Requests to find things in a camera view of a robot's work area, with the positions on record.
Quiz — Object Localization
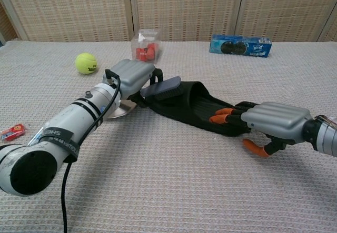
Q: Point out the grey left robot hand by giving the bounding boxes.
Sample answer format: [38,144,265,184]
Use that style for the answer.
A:
[110,59,164,108]

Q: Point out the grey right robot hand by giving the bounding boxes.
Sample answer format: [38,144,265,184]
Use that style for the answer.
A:
[209,100,319,159]

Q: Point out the grey handled brush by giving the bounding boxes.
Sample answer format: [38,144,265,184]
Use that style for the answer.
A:
[140,76,182,102]

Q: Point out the black rubber slipper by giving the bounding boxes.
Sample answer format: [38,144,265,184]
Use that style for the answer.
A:
[143,80,253,138]

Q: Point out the red plastic cylinders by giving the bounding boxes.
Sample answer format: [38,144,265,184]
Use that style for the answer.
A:
[135,43,158,63]

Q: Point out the round stainless steel plate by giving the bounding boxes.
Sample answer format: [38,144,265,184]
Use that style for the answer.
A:
[107,100,137,119]

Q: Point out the clear plastic box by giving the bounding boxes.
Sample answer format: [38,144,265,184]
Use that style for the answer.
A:
[131,29,162,66]

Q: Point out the yellow tennis ball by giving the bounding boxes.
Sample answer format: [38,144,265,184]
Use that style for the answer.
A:
[75,53,98,75]

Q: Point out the blue cookie box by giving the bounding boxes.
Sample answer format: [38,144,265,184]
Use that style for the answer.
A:
[209,34,273,58]

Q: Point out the woven folding screen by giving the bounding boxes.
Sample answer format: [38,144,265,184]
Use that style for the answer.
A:
[0,0,337,43]

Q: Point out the beige waffle tablecloth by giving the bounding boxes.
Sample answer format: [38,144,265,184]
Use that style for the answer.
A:
[0,40,337,233]

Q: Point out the red snack packet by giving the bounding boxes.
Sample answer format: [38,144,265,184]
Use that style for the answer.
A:
[0,123,27,142]

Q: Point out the black velcro strap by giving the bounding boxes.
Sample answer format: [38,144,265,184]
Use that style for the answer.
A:
[39,130,80,163]

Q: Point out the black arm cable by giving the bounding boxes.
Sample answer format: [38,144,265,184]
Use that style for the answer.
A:
[60,69,122,233]

